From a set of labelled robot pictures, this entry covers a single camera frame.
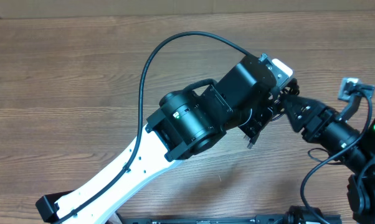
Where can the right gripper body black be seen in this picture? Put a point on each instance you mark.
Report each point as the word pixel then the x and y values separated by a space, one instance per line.
pixel 325 118

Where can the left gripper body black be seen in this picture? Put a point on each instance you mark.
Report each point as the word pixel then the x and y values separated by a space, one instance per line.
pixel 259 118

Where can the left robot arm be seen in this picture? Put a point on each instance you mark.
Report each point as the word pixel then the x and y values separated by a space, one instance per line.
pixel 187 122

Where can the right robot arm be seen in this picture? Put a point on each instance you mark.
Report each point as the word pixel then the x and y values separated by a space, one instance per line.
pixel 355 150

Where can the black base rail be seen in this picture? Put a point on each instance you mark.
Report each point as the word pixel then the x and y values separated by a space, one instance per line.
pixel 258 219

